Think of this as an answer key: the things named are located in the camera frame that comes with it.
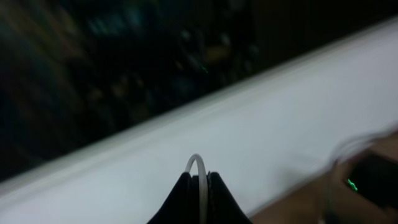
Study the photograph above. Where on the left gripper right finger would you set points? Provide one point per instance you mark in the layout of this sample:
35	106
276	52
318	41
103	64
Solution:
222	207

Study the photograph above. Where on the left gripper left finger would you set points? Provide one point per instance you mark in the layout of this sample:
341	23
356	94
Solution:
179	206

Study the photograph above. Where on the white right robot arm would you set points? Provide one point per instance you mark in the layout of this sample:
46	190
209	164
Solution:
363	190

